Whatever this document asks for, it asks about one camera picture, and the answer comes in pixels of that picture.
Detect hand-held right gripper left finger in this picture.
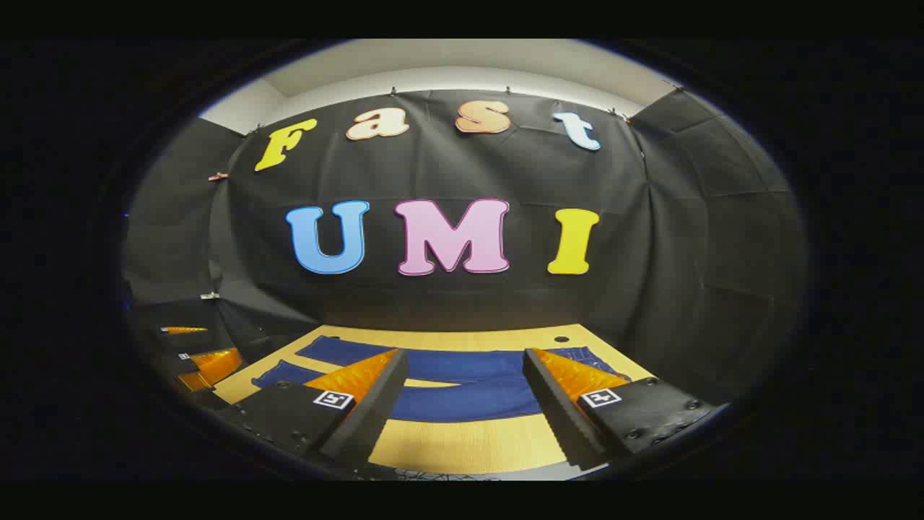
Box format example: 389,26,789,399
217,349,409,463

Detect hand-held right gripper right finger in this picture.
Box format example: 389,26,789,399
522,347,723,470

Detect blue jeans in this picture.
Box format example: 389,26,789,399
251,335,630,423

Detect black backdrop cloth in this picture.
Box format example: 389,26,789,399
123,88,808,405

